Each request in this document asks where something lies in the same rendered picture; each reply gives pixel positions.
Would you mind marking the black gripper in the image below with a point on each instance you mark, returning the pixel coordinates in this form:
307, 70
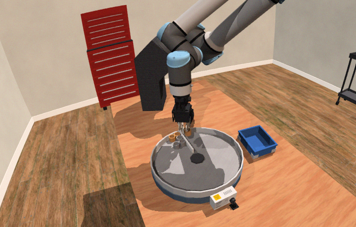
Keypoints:
182, 112

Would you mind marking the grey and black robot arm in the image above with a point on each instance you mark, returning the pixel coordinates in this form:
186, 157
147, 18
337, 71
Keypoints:
187, 44

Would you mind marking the grey metal bushing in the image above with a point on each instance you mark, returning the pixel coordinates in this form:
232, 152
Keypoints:
179, 137
176, 145
182, 142

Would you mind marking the bronze bushing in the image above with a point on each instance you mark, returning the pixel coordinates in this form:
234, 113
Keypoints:
176, 134
171, 138
188, 133

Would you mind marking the round grey turntable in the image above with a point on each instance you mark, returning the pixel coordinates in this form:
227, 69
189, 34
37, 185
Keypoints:
206, 170

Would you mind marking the blue crate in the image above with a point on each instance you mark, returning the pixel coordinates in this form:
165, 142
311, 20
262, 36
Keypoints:
257, 141

